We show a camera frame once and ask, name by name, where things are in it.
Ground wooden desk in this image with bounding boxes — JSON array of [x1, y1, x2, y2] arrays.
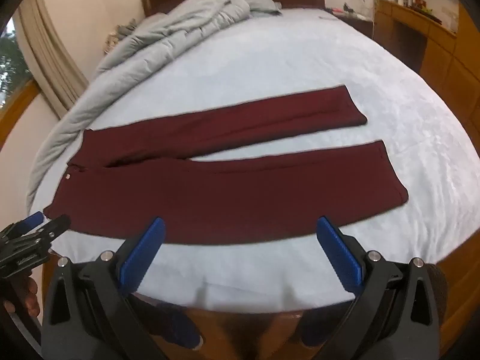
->
[[373, 0, 480, 181]]

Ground grey comforter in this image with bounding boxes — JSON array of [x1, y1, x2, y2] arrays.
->
[[25, 0, 252, 211]]

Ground blue slipper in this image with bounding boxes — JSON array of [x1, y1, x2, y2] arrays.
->
[[161, 303, 205, 350], [299, 305, 340, 349]]

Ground window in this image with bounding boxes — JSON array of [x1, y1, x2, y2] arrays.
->
[[0, 19, 38, 110]]

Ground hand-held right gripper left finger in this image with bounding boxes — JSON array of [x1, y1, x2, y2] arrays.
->
[[41, 217, 167, 360]]

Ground beige curtain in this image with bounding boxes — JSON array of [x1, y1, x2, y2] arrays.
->
[[15, 0, 91, 121]]

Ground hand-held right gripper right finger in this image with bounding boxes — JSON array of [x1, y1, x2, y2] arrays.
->
[[316, 216, 441, 360]]

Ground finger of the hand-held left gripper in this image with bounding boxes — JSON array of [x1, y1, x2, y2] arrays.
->
[[35, 214, 72, 241], [10, 211, 45, 234]]

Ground maroon pants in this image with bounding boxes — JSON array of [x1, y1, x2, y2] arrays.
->
[[43, 84, 409, 246]]

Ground grey pillow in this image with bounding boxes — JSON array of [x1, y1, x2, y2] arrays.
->
[[247, 0, 283, 16]]

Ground person's left hand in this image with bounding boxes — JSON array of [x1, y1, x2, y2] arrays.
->
[[3, 274, 40, 321]]

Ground bed with pale blue sheet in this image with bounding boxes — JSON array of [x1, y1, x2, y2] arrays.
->
[[26, 5, 480, 312]]

